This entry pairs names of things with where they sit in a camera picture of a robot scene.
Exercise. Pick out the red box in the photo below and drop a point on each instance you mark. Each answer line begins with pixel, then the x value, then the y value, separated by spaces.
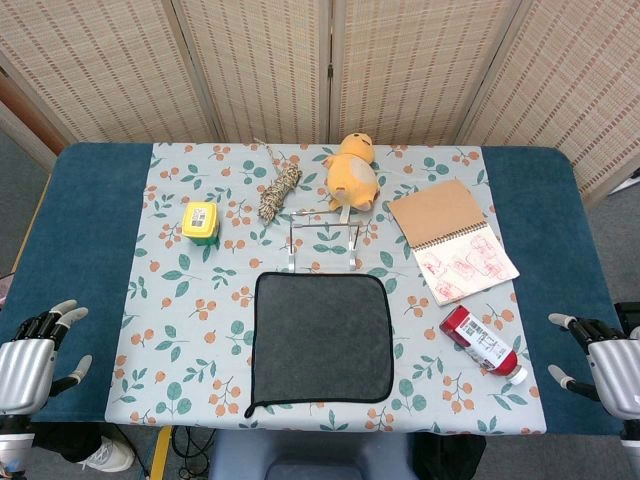
pixel 475 340

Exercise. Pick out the yellow plush toy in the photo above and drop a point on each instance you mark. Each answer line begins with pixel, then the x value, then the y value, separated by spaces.
pixel 350 175

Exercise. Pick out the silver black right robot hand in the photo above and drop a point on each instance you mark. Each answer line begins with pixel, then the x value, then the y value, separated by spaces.
pixel 617 370

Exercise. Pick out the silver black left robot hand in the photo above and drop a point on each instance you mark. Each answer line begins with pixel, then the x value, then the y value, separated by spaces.
pixel 25 360

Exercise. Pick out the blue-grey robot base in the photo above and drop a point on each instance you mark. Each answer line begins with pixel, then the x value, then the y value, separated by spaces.
pixel 300 450

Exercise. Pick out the metal wire stand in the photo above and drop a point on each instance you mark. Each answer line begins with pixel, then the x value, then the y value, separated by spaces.
pixel 325 226

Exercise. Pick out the woven folding screen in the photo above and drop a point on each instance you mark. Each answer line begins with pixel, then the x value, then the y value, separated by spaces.
pixel 250 60

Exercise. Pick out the brown wooden board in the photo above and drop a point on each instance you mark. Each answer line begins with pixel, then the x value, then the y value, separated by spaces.
pixel 25 110

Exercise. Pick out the black trouser leg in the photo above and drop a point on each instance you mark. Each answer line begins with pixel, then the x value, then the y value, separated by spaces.
pixel 65 440

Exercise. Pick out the green container with yellow lid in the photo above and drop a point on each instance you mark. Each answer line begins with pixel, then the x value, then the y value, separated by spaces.
pixel 200 220

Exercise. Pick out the floral fruit print tablecloth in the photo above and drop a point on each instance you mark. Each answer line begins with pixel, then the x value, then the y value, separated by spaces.
pixel 200 350

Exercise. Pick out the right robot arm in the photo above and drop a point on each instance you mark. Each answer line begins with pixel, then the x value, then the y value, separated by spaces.
pixel 631 445

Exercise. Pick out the white sneaker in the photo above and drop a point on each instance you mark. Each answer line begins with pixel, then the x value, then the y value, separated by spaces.
pixel 107 455

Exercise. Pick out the spiral notebook with brown cover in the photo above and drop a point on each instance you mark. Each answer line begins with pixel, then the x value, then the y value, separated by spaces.
pixel 435 210

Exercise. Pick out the teal table cover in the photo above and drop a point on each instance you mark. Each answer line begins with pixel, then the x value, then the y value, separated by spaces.
pixel 85 225

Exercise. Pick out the grey and blue microfibre towel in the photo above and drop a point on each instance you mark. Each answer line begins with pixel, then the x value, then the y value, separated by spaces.
pixel 320 340

